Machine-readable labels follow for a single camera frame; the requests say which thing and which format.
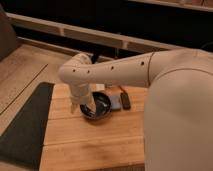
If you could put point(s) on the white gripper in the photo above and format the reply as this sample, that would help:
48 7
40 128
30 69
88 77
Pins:
81 94

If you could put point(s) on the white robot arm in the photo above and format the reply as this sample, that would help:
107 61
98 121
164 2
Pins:
178 111

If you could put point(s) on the dark round bowl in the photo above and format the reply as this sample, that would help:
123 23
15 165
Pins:
103 107

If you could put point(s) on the black remote control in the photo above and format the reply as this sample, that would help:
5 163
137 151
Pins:
125 101

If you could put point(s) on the dark floor mat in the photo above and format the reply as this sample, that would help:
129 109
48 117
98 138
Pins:
22 141

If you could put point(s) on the dark grey sofa corner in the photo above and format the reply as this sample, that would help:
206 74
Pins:
8 39

